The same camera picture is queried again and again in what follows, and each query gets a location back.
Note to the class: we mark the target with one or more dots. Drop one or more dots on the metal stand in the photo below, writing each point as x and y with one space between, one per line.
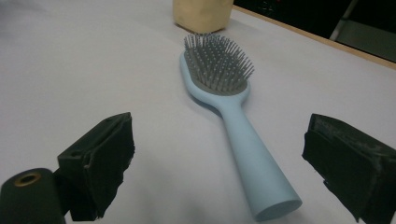
345 18

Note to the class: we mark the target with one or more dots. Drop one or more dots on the light blue hairbrush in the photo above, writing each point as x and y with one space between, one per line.
236 124

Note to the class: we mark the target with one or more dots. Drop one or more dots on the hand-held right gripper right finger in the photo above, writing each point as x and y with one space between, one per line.
351 165

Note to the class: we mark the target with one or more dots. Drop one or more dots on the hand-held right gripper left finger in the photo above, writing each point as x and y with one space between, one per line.
99 165

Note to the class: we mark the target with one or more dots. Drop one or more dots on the beige container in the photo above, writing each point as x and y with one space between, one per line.
202 14

